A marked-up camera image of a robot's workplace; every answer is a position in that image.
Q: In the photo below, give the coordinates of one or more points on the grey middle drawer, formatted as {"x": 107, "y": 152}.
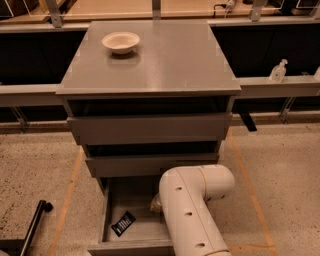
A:
{"x": 144, "y": 165}

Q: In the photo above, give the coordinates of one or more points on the grey drawer cabinet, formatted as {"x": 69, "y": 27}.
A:
{"x": 145, "y": 96}

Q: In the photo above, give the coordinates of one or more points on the grey metal rail frame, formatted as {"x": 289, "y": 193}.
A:
{"x": 30, "y": 93}

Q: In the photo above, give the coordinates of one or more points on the white ceramic bowl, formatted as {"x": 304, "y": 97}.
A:
{"x": 121, "y": 42}

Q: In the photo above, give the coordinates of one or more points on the grey drawer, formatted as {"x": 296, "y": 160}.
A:
{"x": 148, "y": 235}
{"x": 142, "y": 129}
{"x": 144, "y": 165}

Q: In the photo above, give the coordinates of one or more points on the grey top drawer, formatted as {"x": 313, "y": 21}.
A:
{"x": 142, "y": 129}

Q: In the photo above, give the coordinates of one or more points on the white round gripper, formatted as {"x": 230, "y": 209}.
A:
{"x": 155, "y": 204}

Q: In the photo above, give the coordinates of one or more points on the black bracket under rail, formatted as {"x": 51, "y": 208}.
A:
{"x": 248, "y": 121}

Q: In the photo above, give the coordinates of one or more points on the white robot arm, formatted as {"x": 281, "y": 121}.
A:
{"x": 182, "y": 197}

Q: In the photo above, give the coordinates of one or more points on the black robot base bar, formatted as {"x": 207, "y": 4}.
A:
{"x": 20, "y": 247}

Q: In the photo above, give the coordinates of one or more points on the grey bottom drawer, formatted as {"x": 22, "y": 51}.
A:
{"x": 148, "y": 235}

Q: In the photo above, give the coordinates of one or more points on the dark rxbar blueberry bar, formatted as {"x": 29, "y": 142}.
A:
{"x": 123, "y": 223}

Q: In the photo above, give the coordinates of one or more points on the clear pump sanitizer bottle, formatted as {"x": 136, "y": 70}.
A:
{"x": 278, "y": 72}

